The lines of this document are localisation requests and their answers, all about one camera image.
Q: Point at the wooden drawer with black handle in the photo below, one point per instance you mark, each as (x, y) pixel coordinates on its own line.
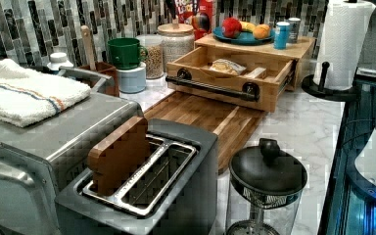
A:
(257, 87)

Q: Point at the wooden drawer cabinet box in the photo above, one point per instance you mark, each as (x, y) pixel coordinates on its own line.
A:
(300, 51)

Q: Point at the wooden cutting board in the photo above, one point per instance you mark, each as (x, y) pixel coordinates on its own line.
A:
(233, 124)

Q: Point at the wrapped sandwich bag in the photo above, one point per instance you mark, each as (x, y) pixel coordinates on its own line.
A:
(223, 65)

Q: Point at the glass jar with cereal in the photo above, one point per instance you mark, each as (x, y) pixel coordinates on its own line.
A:
(154, 61)

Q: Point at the light blue ceramic canister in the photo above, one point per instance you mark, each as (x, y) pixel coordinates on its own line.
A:
(132, 81)

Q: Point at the glass jar with wooden lid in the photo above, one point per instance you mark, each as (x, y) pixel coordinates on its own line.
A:
(177, 41)

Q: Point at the wooden toast slice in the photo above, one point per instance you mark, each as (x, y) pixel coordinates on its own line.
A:
(117, 156)

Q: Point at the green mug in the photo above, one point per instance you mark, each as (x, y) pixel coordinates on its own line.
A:
(126, 53)

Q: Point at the brown utensil holder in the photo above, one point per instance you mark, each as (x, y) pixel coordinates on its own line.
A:
(102, 70)

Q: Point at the blue plate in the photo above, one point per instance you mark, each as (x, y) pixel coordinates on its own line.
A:
(244, 38)

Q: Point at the red apple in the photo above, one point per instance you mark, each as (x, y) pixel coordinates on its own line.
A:
(231, 28)

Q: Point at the glass french press black lid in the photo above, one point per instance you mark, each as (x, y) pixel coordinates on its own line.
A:
(265, 187)

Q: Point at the red cereal box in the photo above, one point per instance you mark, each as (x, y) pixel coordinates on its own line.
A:
(197, 13)

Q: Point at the yellow banana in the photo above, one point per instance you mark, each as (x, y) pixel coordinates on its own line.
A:
(248, 27)

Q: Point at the orange fruit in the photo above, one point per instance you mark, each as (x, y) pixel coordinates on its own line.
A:
(261, 31)

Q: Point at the black paper towel holder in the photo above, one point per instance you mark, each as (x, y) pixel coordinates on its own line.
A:
(320, 91)

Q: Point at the blue can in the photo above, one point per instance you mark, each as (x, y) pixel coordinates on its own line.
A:
(281, 35)

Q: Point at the grey can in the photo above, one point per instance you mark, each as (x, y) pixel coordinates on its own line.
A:
(294, 29)

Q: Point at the white bottle cap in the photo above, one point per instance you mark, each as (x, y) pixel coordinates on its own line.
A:
(57, 60)

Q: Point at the stainless steel toaster oven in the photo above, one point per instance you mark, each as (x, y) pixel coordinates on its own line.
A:
(39, 161)

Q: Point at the white striped folded towel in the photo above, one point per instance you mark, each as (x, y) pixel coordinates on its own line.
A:
(28, 96)

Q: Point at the white paper towel roll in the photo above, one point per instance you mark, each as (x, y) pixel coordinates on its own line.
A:
(341, 41)

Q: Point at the wooden spoon handle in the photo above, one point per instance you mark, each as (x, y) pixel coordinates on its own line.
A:
(87, 43)

